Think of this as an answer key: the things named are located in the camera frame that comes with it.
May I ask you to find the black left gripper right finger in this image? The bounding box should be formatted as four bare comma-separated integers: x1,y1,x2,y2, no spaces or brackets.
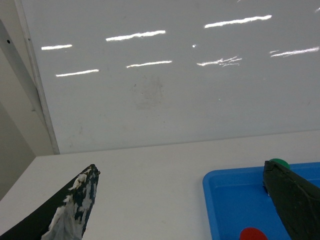
263,160,320,240

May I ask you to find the worn black left gripper left finger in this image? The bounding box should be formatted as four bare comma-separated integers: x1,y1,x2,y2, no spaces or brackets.
0,164,100,240

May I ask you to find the red push button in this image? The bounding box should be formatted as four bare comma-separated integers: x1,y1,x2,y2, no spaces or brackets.
239,227,268,240

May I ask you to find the green push button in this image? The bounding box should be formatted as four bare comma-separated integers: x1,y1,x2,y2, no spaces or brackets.
261,158,291,196

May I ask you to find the blue plastic tray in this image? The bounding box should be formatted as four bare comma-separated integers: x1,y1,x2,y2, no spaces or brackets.
202,161,320,240

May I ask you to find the white board panel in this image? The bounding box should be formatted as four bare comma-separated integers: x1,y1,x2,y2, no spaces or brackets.
15,0,320,154

